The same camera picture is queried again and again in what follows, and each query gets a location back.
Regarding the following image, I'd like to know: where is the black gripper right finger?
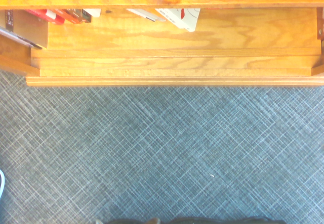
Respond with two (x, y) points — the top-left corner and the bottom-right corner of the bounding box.
(172, 217), (287, 224)

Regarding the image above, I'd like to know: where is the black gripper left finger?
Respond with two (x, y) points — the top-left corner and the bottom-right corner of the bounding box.
(95, 217), (160, 224)

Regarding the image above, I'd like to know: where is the white book with red marks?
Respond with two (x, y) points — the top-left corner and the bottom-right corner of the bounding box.
(154, 8), (201, 32)

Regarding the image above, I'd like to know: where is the thin grey book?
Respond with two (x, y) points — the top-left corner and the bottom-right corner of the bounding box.
(126, 8), (167, 22)

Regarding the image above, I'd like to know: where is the grey cover book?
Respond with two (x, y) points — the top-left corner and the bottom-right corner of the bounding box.
(0, 26), (43, 50)

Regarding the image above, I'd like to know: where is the small white book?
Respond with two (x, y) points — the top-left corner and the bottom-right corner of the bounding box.
(82, 8), (102, 18)

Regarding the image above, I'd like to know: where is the dark orange book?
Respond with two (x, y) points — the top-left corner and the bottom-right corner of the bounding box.
(54, 8), (92, 24)

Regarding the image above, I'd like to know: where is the tan book with black spine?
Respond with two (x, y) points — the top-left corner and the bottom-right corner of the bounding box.
(4, 9), (49, 49)

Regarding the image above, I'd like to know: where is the orange wooden bookshelf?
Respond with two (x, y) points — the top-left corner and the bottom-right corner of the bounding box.
(0, 0), (324, 87)

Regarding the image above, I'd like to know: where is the white cable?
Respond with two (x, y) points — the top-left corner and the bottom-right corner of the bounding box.
(0, 169), (6, 202)

